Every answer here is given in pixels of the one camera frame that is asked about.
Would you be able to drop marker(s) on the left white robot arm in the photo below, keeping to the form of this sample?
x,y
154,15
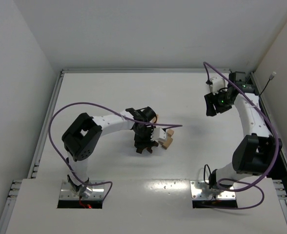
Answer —
x,y
81,138

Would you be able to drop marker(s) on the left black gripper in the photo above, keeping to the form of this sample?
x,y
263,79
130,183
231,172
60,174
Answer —
x,y
143,142

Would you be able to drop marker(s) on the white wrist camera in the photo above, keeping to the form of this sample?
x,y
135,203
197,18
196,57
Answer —
x,y
216,84
159,135

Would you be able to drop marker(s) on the light wood rectangular block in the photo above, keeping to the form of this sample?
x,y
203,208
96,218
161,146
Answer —
x,y
155,120

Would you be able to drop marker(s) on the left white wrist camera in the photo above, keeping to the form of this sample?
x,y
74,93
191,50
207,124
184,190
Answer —
x,y
159,135

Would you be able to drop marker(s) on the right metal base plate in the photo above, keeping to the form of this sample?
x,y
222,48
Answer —
x,y
200,191

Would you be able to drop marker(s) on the light wood cube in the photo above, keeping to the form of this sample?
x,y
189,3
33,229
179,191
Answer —
x,y
170,132

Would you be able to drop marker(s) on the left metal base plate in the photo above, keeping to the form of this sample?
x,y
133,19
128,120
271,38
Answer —
x,y
91,192

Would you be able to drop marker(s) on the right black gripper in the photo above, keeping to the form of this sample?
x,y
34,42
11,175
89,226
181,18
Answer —
x,y
212,103

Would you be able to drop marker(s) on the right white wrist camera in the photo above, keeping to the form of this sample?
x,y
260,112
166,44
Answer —
x,y
216,84

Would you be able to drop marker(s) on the metal base plate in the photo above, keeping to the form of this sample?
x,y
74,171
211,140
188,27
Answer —
x,y
200,191
91,192

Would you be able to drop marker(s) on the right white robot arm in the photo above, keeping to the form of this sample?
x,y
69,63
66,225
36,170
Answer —
x,y
256,151

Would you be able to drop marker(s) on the long light wood block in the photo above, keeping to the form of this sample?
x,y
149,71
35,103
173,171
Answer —
x,y
167,143

